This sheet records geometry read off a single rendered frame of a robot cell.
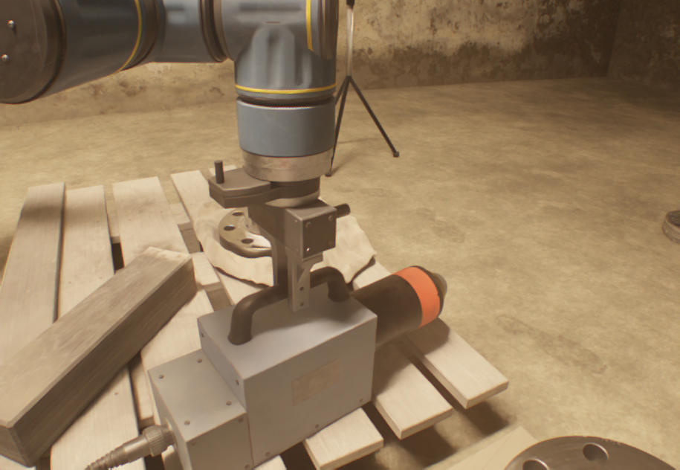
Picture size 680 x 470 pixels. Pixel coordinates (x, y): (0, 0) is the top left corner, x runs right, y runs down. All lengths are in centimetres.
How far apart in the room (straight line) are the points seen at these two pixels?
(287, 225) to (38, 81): 29
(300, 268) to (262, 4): 30
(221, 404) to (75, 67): 41
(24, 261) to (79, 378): 50
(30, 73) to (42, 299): 74
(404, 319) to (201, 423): 33
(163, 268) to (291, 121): 53
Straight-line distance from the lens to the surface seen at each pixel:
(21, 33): 37
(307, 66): 47
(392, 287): 75
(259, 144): 49
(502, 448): 92
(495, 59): 467
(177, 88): 335
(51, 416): 77
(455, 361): 85
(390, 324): 72
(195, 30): 49
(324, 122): 49
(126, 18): 43
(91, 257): 122
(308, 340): 61
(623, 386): 115
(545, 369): 111
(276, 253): 60
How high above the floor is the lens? 71
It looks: 26 degrees down
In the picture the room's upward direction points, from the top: 1 degrees clockwise
